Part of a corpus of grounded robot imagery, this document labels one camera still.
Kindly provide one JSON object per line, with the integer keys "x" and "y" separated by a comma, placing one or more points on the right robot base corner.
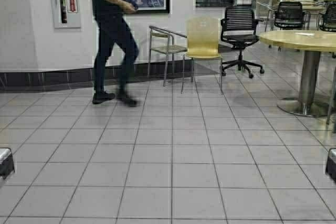
{"x": 330, "y": 164}

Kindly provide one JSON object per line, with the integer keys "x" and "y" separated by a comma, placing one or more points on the black mesh office chair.
{"x": 239, "y": 30}

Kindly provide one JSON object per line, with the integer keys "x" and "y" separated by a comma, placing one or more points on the walking person in dark clothes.
{"x": 114, "y": 30}

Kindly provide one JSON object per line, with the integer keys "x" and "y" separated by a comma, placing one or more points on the black mesh chair background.
{"x": 289, "y": 15}

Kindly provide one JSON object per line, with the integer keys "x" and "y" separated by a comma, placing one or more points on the metal frame armchair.
{"x": 169, "y": 49}

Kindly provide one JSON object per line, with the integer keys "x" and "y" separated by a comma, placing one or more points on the yellow wooden chair by wall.
{"x": 203, "y": 34}

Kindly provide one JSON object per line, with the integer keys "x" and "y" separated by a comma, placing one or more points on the fire extinguisher wall cabinet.
{"x": 66, "y": 14}

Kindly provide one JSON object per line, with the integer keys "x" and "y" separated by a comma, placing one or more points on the round yellow pedestal table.
{"x": 312, "y": 43}

